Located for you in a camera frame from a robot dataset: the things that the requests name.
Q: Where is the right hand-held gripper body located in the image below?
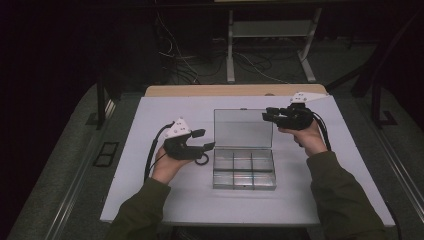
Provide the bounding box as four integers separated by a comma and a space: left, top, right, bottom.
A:
276, 92, 330, 132

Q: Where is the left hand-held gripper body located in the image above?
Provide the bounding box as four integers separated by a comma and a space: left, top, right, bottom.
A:
162, 117, 205, 161

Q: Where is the clear plastic compartment box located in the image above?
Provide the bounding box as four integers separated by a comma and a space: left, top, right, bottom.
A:
212, 108, 278, 192

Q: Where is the person's left hand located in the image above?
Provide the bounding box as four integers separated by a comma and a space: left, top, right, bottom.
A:
151, 146, 195, 186

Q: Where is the person's right hand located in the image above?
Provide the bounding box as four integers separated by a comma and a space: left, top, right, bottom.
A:
278, 120, 329, 158

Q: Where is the white foam board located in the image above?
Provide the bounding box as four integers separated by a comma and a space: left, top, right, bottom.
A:
99, 95, 396, 229

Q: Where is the wooden table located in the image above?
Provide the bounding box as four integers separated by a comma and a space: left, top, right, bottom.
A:
144, 83, 330, 98

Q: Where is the black metal bar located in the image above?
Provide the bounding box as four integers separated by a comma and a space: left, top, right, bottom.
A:
324, 62, 375, 95

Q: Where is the black floor socket plate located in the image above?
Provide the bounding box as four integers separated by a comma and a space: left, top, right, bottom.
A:
92, 141, 120, 168

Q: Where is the white metal stand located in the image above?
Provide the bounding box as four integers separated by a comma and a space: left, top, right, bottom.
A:
225, 7, 324, 84

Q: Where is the black metal stand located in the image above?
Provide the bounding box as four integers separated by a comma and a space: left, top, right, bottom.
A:
371, 66, 399, 130
85, 74, 116, 131

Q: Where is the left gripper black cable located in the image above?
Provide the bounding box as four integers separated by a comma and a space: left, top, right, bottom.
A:
143, 121, 176, 183

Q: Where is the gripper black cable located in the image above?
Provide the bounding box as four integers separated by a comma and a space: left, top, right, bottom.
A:
311, 111, 403, 240
143, 121, 176, 183

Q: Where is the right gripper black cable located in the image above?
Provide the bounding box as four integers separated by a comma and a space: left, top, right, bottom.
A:
311, 111, 403, 240

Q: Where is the white floor cable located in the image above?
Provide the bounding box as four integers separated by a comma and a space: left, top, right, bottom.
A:
237, 52, 290, 84
155, 11, 201, 85

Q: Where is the tangle of black cables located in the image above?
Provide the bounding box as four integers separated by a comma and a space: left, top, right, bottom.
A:
165, 49, 303, 85

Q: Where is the aluminium floor rail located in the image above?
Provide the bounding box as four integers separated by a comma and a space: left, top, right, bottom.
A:
361, 109, 424, 215
44, 99, 118, 240

